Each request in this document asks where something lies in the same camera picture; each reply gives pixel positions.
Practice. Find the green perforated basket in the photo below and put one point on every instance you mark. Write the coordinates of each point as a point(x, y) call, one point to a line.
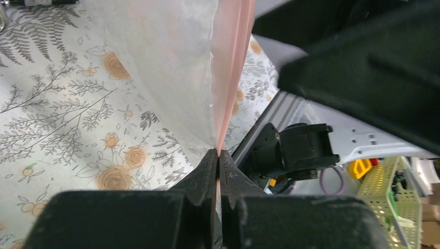
point(390, 193)

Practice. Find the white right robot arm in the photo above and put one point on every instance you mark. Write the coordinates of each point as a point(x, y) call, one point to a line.
point(357, 80)

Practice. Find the clear pink zip top bag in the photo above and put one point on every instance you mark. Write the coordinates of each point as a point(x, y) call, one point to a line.
point(187, 55)

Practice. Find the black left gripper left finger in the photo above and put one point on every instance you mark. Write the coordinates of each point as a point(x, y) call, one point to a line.
point(197, 217)

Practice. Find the floral patterned table mat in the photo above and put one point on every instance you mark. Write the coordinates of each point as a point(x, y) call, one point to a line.
point(85, 161)

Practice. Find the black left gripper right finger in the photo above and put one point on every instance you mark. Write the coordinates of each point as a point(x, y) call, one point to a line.
point(233, 185)

